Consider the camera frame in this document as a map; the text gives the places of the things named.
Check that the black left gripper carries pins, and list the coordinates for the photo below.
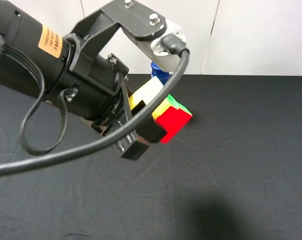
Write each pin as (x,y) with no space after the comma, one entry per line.
(101,98)

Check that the colourful puzzle cube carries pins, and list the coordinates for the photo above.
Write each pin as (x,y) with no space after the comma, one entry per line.
(170,114)

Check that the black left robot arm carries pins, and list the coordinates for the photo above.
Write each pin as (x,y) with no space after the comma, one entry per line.
(32,58)

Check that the blue capped yogurt bottle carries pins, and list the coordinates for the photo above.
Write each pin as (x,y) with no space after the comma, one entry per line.
(159,73)

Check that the black tablecloth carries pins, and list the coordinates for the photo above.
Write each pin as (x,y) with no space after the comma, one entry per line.
(234,172)

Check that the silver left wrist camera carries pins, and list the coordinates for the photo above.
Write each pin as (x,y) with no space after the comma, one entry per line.
(165,50)

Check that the black left camera bracket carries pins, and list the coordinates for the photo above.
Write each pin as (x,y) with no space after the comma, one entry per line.
(92,33)

